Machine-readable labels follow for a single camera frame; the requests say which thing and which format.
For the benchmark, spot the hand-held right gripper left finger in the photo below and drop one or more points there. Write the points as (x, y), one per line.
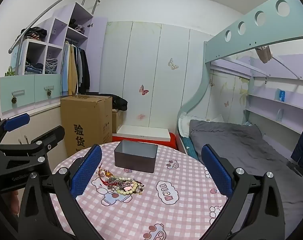
(87, 170)

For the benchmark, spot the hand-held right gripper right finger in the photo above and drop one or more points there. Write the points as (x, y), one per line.
(216, 172)

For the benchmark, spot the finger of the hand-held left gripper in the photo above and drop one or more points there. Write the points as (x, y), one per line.
(16, 121)
(50, 135)

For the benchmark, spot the pile of jewelry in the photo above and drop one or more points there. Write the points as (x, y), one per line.
(121, 183)

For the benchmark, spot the grey metal tin box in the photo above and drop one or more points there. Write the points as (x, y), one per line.
(134, 162)

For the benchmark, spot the person's left forearm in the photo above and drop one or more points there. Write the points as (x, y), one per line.
(13, 202)

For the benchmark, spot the pinecone ornament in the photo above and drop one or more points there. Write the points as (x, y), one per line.
(49, 93)
(14, 100)

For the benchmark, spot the grey blanket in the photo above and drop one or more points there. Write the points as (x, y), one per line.
(241, 147)

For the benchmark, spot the green drawer cabinet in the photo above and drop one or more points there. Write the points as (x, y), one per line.
(26, 86)

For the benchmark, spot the large cardboard box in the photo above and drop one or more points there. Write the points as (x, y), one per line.
(84, 120)

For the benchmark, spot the pink checked tablecloth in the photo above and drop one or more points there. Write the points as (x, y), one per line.
(181, 160)

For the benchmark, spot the teal bed sheet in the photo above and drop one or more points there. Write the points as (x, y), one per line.
(189, 147)

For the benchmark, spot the small cardboard box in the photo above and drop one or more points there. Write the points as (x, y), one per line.
(116, 122)

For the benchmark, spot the folded clothes pile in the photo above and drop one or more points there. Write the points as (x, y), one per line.
(76, 26)
(34, 67)
(32, 33)
(51, 65)

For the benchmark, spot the white pillow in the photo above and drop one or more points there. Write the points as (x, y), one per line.
(184, 125)

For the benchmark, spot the red bench with white top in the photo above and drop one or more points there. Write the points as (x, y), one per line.
(141, 131)

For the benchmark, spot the row of hanging clothes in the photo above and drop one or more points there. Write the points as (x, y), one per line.
(74, 67)

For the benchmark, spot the black bag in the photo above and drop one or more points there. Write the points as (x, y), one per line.
(119, 103)

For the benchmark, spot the faded pink butterfly sticker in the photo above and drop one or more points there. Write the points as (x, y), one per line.
(141, 116)

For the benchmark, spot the purple bed shelves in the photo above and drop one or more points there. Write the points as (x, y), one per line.
(274, 105)

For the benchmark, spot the blue and yellow jacket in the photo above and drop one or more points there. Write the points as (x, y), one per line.
(302, 145)

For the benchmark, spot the white wardrobe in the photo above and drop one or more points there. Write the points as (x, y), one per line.
(166, 85)

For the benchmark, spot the small blue box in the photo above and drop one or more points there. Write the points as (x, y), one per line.
(282, 95)

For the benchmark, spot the purple cubby shelf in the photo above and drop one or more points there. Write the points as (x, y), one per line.
(57, 27)

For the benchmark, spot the white butterfly sticker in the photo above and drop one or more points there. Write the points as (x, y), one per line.
(173, 64)

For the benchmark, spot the grey metal handrail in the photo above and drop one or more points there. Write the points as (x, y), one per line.
(54, 7)

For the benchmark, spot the beige hanging pouch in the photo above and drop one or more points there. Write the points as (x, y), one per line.
(264, 54)

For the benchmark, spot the green bunk bed frame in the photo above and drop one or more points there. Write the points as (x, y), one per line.
(266, 27)

